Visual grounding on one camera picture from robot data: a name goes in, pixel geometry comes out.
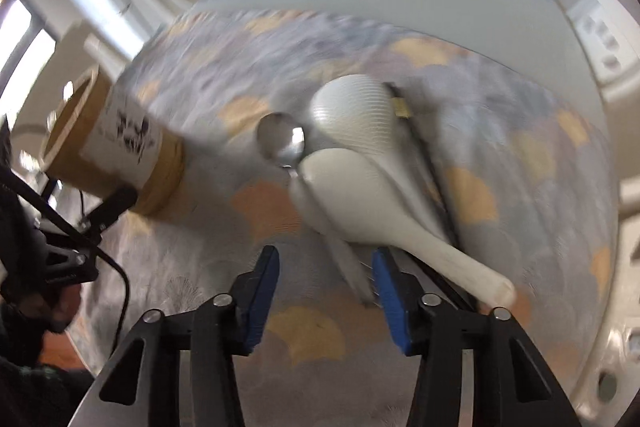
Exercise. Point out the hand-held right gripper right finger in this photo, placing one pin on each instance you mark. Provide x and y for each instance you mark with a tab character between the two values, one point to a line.
392	307

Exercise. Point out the black chopstick with gold band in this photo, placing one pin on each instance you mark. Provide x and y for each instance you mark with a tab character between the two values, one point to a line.
450	222
422	152

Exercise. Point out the person's left forearm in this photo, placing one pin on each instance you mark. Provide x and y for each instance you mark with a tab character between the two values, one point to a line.
30	382

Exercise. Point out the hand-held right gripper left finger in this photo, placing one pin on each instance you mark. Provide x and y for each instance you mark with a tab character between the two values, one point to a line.
262	302

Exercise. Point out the bamboo utensil holder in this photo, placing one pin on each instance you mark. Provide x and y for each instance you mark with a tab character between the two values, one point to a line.
120	142

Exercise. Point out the white smooth ceramic spoon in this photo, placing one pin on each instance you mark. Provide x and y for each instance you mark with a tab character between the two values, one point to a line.
345	192

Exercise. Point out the metal spoon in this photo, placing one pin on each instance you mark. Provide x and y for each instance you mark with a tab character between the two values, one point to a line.
280	139

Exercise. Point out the person's left hand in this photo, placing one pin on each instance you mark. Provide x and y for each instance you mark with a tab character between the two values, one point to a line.
55	312

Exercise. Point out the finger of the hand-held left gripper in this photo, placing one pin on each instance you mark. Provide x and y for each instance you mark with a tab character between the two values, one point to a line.
112	207

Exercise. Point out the metal fork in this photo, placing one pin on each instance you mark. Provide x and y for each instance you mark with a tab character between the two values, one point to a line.
352	269

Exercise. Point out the leaf patterned tablecloth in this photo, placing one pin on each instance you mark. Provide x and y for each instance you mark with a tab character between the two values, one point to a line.
210	187

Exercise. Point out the window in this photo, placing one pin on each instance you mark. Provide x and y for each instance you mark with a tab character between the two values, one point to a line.
20	37

